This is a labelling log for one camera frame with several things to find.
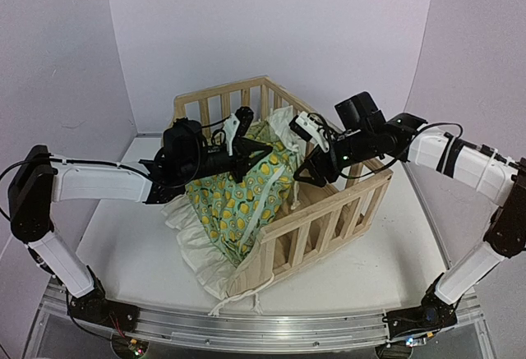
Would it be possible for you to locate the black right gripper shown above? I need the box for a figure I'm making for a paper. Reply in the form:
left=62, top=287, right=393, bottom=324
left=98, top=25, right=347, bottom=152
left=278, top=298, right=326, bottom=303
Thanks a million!
left=293, top=129, right=375, bottom=188

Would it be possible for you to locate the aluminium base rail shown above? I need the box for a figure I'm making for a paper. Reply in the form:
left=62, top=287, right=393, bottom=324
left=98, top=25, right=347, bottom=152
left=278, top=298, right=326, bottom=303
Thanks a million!
left=22, top=281, right=496, bottom=358

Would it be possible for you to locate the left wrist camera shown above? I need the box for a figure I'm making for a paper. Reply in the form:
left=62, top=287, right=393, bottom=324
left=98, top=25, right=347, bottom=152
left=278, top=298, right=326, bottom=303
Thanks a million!
left=223, top=106, right=254, bottom=156

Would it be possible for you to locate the lemon print bed cushion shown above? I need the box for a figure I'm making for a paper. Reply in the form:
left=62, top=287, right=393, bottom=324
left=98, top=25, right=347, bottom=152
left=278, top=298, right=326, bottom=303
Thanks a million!
left=161, top=106, right=306, bottom=317

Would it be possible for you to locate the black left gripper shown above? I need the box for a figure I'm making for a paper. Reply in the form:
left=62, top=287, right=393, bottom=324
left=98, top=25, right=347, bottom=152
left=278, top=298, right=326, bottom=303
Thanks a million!
left=180, top=139, right=273, bottom=184

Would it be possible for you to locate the wooden pet bed frame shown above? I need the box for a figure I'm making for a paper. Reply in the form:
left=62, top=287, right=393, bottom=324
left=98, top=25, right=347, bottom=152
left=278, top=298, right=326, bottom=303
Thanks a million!
left=174, top=76, right=392, bottom=285

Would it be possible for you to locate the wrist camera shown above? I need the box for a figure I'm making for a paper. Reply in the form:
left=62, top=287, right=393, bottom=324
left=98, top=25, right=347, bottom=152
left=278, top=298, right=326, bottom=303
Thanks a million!
left=223, top=106, right=254, bottom=156
left=289, top=111, right=333, bottom=153

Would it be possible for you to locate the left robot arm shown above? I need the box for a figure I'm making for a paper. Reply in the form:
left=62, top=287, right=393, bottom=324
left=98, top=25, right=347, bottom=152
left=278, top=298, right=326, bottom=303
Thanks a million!
left=1, top=117, right=271, bottom=324

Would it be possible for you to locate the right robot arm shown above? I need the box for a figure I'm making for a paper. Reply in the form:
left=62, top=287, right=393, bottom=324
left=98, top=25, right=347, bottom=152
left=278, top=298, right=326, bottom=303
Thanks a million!
left=289, top=92, right=525, bottom=341

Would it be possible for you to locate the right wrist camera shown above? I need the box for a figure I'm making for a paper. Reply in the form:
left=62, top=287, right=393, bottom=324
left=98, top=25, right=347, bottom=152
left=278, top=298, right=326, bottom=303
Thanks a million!
left=289, top=111, right=333, bottom=153

